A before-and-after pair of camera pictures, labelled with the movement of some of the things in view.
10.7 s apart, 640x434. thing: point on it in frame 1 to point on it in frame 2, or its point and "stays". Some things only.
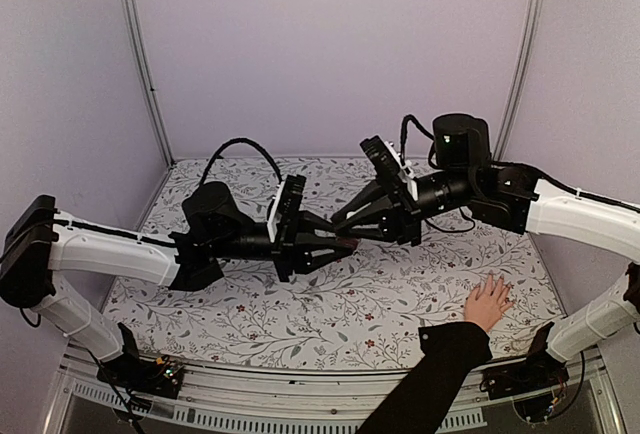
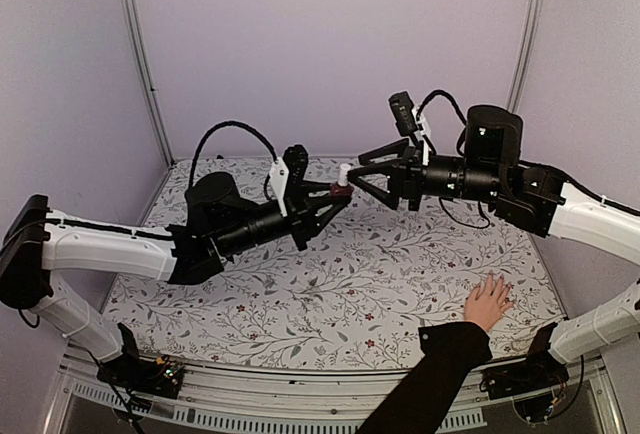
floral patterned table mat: (364, 309) stays
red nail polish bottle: (348, 243) to (337, 190)
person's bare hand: (486, 310) stays
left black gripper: (287, 253) to (303, 212)
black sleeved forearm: (424, 403) stays
